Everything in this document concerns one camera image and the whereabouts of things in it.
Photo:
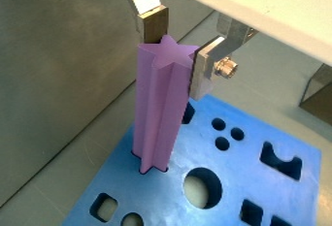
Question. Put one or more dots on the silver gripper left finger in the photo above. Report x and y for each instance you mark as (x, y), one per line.
(152, 18)

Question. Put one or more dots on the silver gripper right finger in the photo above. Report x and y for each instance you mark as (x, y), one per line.
(212, 60)

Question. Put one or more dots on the blue shape sorter board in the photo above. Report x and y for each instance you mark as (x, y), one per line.
(237, 173)

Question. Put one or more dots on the purple star-shaped prism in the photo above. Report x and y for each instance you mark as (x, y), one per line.
(162, 86)

